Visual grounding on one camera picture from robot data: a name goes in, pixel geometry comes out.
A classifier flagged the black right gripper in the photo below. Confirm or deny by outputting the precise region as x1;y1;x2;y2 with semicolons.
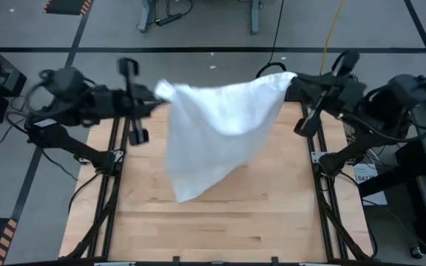
288;50;368;137

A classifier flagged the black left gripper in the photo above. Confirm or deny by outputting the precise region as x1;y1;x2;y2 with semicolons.
111;57;169;147

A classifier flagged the white plaid kitchen towel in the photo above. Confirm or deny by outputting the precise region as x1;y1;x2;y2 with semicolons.
154;71;298;204

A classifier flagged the black power strip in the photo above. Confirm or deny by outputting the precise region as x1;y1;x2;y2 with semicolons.
155;13;183;27

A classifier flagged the grey desk leg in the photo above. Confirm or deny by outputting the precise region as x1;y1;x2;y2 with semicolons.
138;0;158;33
249;0;263;35

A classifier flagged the white printed box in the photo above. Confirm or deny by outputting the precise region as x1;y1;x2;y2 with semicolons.
353;164;388;207

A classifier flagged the black desk base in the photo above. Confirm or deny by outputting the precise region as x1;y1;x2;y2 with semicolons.
357;142;426;199

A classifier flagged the black caster wheel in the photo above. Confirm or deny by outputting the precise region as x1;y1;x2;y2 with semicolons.
409;245;425;260

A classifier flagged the yellow cable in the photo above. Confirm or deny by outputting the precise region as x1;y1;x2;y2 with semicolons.
319;0;345;75

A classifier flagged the black floor cable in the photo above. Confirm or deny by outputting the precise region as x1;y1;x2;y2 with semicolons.
41;147;102;216
0;95;29;146

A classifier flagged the black aluminium table frame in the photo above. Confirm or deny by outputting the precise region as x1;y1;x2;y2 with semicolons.
64;94;375;266

